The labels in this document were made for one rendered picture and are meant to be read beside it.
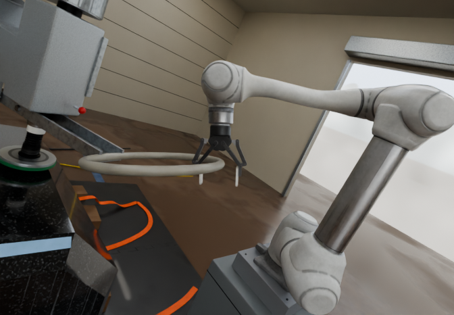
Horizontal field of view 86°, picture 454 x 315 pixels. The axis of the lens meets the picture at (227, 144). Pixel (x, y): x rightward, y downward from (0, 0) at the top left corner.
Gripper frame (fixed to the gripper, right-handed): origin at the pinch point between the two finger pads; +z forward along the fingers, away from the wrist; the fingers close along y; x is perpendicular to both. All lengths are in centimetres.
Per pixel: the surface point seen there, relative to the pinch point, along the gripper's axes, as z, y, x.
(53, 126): -18, 69, -5
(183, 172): -6.4, 7.4, 21.0
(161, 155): -6.2, 28.7, -18.9
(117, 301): 92, 69, -57
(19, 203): 11, 74, 5
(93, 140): -12, 57, -13
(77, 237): 23, 51, 5
